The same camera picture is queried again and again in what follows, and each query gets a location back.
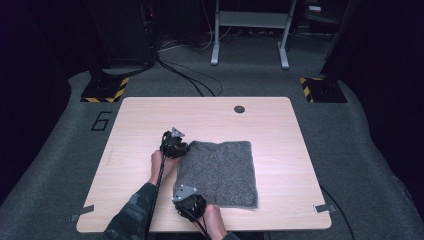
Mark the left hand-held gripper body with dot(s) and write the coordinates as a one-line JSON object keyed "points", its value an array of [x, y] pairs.
{"points": [[171, 143]]}

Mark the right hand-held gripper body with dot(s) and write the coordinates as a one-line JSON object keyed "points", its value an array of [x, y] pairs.
{"points": [[190, 201]]}

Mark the grey cloth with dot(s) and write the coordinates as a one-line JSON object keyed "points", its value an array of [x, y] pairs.
{"points": [[220, 173]]}

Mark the person's left hand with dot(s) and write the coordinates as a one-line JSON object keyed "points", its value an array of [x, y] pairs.
{"points": [[163, 166]]}

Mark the person's right hand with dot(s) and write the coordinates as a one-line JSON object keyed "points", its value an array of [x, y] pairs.
{"points": [[213, 221]]}

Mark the black striped stand base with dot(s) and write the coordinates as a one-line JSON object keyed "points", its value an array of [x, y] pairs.
{"points": [[321, 90], [105, 90]]}

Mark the grey tape strip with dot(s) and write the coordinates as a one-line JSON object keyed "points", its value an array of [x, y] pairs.
{"points": [[82, 212], [325, 208]]}

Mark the black cabinet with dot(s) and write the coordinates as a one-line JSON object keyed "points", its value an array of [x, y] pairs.
{"points": [[123, 30]]}

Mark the dark curtain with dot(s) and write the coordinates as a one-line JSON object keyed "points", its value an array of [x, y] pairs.
{"points": [[30, 83], [393, 83]]}

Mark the dark device with white label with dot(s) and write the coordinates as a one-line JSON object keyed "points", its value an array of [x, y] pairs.
{"points": [[316, 11]]}

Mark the black stand column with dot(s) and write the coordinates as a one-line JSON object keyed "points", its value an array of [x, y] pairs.
{"points": [[340, 36]]}

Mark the white desk frame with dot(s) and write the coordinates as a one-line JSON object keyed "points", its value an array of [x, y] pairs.
{"points": [[250, 19]]}

